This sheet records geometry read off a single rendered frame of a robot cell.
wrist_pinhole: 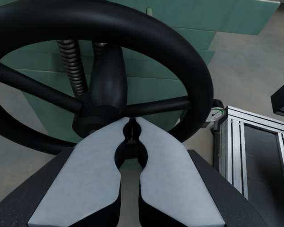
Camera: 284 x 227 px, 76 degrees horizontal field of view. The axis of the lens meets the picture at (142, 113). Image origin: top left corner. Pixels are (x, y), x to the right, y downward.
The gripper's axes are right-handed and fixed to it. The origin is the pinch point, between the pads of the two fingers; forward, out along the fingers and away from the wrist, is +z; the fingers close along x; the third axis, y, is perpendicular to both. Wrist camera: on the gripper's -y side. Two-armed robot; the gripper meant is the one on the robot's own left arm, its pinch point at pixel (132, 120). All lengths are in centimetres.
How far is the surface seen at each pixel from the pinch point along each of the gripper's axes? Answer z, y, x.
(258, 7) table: 23.2, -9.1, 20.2
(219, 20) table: 24.2, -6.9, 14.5
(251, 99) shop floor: 119, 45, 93
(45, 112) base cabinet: 37.2, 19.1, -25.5
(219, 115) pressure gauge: 29.4, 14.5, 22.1
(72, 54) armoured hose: 13.1, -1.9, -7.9
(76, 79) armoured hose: 14.6, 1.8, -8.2
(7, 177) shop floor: 58, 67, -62
